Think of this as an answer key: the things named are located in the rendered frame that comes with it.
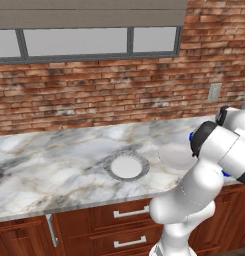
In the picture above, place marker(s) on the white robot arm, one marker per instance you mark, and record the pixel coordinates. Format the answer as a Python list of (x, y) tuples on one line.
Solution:
[(197, 186)]

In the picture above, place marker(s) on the grey rimmed white plate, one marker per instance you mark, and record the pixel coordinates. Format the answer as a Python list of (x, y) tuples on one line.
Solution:
[(126, 165)]

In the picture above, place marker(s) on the plain white plate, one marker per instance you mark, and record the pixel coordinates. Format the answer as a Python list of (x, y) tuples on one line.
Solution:
[(175, 156)]

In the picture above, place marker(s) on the wooden drawer front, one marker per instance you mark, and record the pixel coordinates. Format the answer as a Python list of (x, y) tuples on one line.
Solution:
[(104, 216), (107, 242)]

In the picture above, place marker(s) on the grey framed window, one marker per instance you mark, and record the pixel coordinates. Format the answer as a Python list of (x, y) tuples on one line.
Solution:
[(77, 41)]

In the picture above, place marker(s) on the grey window blind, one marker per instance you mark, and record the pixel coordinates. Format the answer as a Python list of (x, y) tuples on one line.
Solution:
[(87, 13)]

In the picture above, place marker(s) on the wooden cupboard door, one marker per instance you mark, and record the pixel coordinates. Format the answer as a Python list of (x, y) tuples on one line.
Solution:
[(224, 220), (19, 238)]

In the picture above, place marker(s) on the grey wall socket plate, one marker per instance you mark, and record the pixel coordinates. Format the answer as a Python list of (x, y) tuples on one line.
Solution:
[(214, 92)]

